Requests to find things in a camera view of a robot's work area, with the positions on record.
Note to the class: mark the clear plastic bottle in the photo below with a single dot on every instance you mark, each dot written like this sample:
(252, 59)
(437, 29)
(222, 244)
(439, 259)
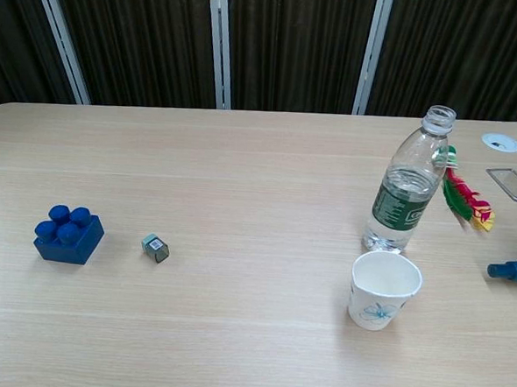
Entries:
(401, 198)

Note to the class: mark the white partition frame post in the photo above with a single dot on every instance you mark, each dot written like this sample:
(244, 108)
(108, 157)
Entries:
(374, 51)
(62, 37)
(221, 46)

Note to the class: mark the blue plastic building block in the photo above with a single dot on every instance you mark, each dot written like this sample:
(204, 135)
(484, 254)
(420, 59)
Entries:
(73, 243)

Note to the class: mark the blue cylindrical can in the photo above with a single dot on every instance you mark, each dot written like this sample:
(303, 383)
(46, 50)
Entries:
(515, 269)

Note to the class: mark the small white paper cup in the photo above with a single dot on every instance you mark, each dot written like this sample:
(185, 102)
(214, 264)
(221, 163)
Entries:
(376, 312)

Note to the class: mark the colourful feather shuttlecock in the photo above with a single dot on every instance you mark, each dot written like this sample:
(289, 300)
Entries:
(460, 192)

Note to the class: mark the clear badge holder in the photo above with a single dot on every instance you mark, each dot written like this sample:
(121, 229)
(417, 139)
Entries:
(511, 183)

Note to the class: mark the black pleated partition panel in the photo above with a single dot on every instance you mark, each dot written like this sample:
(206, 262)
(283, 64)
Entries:
(460, 52)
(13, 34)
(141, 37)
(294, 46)

